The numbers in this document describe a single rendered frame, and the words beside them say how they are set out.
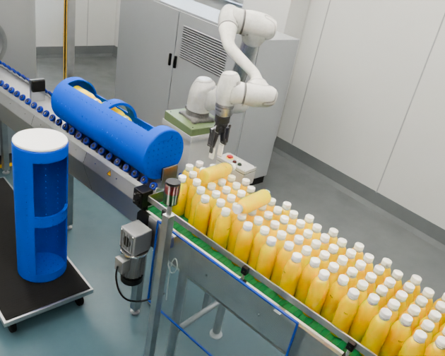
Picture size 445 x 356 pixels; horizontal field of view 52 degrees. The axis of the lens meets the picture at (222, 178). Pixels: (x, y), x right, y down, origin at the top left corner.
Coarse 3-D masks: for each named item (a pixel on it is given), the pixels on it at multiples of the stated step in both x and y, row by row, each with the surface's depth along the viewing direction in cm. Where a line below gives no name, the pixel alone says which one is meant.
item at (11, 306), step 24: (0, 192) 349; (0, 216) 324; (0, 240) 302; (0, 264) 283; (72, 264) 295; (0, 288) 266; (24, 288) 269; (48, 288) 273; (72, 288) 276; (0, 312) 252; (24, 312) 254
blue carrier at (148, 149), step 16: (64, 80) 276; (80, 80) 279; (64, 96) 269; (80, 96) 264; (96, 96) 292; (64, 112) 270; (80, 112) 260; (96, 112) 253; (112, 112) 249; (128, 112) 272; (80, 128) 264; (96, 128) 252; (112, 128) 244; (128, 128) 239; (144, 128) 268; (160, 128) 236; (112, 144) 245; (128, 144) 237; (144, 144) 231; (160, 144) 235; (176, 144) 244; (128, 160) 242; (144, 160) 231; (160, 160) 241; (176, 160) 250; (160, 176) 246
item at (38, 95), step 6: (36, 78) 310; (42, 78) 312; (30, 84) 307; (36, 84) 308; (42, 84) 312; (30, 90) 310; (36, 90) 310; (42, 90) 314; (30, 96) 312; (36, 96) 314; (42, 96) 317
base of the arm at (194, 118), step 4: (180, 112) 306; (184, 112) 304; (188, 112) 301; (192, 112) 299; (184, 116) 303; (188, 116) 301; (192, 116) 299; (196, 116) 299; (200, 116) 299; (204, 116) 301; (208, 116) 305; (192, 120) 297; (196, 120) 298; (200, 120) 300; (204, 120) 302; (208, 120) 304; (212, 120) 306
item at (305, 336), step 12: (144, 216) 227; (156, 216) 225; (204, 252) 207; (288, 312) 182; (300, 324) 178; (168, 336) 242; (300, 336) 178; (312, 336) 174; (168, 348) 244; (300, 348) 180; (312, 348) 175; (324, 348) 171; (336, 348) 170
